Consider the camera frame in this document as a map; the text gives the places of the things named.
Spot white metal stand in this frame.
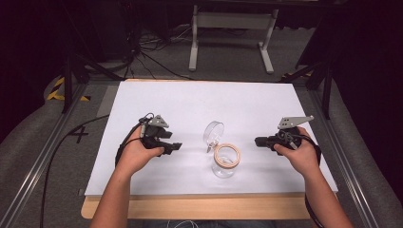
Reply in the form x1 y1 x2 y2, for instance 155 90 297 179
188 4 279 75

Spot white table sheet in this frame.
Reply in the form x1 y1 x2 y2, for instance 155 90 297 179
85 81 338 198

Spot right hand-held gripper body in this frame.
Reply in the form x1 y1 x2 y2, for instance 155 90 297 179
269 115 316 156

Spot black floor cables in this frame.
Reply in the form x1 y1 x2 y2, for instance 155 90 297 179
123 22 251 81

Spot person's right hand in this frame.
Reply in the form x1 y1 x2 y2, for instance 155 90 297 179
273 126 320 179

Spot aluminium rail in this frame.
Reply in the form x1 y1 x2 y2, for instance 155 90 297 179
0 83 88 228
308 89 381 228

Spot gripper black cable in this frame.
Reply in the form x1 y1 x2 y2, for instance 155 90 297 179
39 112 156 228
276 129 326 228

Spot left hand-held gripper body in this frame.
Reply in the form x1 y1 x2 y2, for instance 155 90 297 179
138 114 171 150

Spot person's left hand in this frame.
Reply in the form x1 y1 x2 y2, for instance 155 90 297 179
115 126 165 176

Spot yellow black hazard tape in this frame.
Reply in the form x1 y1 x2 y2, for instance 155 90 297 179
46 76 91 103

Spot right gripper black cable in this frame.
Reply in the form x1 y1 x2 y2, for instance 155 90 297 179
276 129 326 228

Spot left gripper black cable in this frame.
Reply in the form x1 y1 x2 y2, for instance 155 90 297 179
39 112 156 228

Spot black tripod stand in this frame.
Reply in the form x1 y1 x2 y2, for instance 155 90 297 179
60 0 125 114
278 53 334 121

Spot clear hinged jar lid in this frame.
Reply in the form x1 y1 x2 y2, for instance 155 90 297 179
202 120 225 154

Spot clear glass jar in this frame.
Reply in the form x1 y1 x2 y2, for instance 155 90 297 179
211 142 242 180

